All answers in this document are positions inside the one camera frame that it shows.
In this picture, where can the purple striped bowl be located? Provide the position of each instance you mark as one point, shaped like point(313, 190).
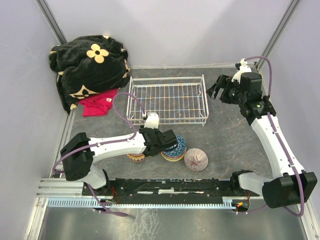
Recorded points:
point(196, 160)

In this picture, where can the black floral fleece blanket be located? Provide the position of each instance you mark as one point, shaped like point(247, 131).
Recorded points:
point(87, 66)

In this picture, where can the white wire dish rack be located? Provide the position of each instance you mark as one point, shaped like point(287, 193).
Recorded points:
point(177, 100)

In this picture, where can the aluminium frame rail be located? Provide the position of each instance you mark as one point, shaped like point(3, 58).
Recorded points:
point(61, 188)

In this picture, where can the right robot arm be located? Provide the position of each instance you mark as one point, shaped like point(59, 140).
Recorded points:
point(272, 150)

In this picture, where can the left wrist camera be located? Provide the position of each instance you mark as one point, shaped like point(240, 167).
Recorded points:
point(152, 121)

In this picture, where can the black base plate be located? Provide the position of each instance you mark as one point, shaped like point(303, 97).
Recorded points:
point(172, 191)

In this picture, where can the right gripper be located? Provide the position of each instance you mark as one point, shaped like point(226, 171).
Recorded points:
point(224, 82)

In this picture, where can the blue triangle patterned bowl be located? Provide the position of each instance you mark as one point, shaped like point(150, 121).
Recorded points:
point(181, 143)

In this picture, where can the red cloth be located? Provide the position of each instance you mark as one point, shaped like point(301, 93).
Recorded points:
point(99, 104)

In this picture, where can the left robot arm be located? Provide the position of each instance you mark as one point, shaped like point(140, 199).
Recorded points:
point(81, 152)

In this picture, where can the red patterned bowl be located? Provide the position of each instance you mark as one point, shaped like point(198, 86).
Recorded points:
point(134, 155)

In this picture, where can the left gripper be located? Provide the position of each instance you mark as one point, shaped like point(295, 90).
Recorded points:
point(155, 130)

